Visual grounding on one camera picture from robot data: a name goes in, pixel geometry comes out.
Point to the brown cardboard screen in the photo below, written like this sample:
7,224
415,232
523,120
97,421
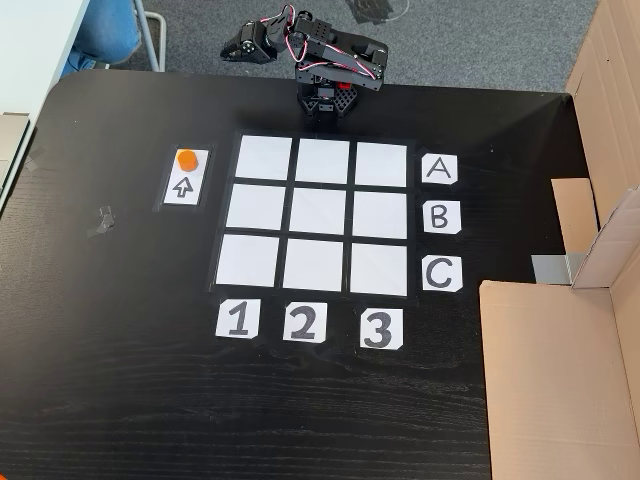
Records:
555,380

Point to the paper sheet with arrow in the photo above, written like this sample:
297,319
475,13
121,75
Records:
184,187

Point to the round orange token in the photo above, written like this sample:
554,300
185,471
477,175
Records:
187,159

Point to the person's leg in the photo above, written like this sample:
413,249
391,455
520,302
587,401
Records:
102,35

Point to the paper sheet number 1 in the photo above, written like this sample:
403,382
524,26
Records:
238,319

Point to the paper sheet letter A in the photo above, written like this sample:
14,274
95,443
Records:
440,169

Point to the grey metal chair frame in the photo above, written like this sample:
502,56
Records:
152,37

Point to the grey tape patch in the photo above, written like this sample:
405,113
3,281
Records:
36,160

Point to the paper sheet number 2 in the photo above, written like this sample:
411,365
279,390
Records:
304,322

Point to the paper sheet number 3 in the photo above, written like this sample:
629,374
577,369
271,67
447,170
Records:
381,328

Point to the white desk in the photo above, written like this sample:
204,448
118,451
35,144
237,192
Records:
35,55

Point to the paper sheet letter C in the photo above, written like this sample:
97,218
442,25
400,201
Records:
441,273

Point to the paper sheet letter B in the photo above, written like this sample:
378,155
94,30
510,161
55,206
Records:
441,217

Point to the crumpled clear tape piece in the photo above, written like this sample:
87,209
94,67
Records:
102,222

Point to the white nine-square grid sheet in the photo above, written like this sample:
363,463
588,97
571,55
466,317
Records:
265,210

